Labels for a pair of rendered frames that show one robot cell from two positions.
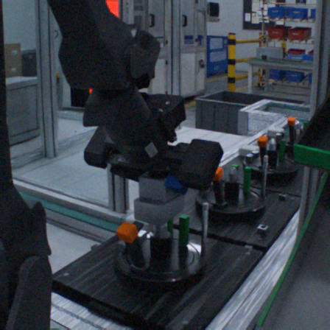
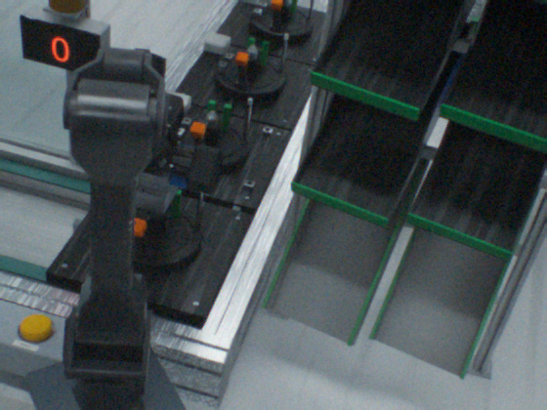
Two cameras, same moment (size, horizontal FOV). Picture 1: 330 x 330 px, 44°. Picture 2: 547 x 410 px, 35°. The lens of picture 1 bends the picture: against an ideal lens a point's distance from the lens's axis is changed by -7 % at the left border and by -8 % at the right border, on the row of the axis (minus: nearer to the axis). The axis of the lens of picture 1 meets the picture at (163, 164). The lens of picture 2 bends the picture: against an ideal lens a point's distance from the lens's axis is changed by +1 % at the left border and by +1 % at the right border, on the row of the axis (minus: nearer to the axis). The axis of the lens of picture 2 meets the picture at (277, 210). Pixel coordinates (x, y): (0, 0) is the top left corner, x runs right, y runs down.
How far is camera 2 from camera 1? 0.70 m
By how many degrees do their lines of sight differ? 29
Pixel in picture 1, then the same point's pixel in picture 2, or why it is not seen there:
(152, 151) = (163, 163)
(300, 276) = (294, 262)
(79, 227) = (34, 185)
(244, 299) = (241, 272)
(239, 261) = (231, 228)
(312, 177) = not seen: hidden behind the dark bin
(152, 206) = (155, 198)
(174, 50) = not seen: outside the picture
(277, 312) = (275, 293)
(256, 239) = (244, 198)
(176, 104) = (179, 111)
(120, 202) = not seen: hidden behind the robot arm
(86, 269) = (82, 255)
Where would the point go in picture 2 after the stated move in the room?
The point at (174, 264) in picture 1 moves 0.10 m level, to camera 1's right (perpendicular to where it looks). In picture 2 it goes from (173, 242) to (237, 235)
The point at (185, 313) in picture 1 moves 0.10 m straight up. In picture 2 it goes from (193, 294) to (197, 243)
